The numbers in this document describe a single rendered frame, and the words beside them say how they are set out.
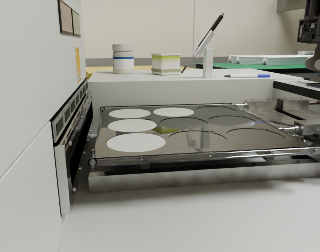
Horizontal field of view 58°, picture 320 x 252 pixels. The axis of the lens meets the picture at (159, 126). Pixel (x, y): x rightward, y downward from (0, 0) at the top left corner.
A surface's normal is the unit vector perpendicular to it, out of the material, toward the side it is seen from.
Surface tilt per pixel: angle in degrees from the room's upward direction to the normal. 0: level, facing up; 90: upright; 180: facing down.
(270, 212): 0
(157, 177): 90
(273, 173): 90
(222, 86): 90
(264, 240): 0
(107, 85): 90
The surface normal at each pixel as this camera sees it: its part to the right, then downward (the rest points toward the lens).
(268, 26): 0.30, 0.25
